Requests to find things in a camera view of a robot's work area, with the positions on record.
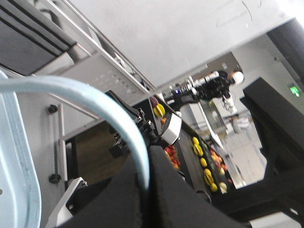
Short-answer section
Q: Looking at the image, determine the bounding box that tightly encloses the light blue plastic basket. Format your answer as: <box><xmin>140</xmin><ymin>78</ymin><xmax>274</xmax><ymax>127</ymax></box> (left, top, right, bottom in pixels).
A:
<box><xmin>0</xmin><ymin>73</ymin><xmax>150</xmax><ymax>228</ymax></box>

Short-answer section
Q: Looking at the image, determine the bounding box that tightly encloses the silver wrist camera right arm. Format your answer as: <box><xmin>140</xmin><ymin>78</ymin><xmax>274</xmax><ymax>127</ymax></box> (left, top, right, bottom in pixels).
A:
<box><xmin>161</xmin><ymin>114</ymin><xmax>182</xmax><ymax>145</ymax></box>

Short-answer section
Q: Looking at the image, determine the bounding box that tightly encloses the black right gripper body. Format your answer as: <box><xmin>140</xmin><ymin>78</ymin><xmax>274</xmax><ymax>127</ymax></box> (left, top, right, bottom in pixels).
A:
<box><xmin>105</xmin><ymin>90</ymin><xmax>157</xmax><ymax>159</ymax></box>

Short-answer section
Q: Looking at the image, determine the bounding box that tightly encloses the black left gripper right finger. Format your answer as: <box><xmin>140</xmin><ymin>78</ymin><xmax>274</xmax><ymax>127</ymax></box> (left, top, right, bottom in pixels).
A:
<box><xmin>148</xmin><ymin>146</ymin><xmax>243</xmax><ymax>228</ymax></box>

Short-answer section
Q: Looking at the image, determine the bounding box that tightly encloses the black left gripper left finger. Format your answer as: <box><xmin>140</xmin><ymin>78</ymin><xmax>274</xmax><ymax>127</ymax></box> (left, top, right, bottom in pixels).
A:
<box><xmin>60</xmin><ymin>156</ymin><xmax>143</xmax><ymax>228</ymax></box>

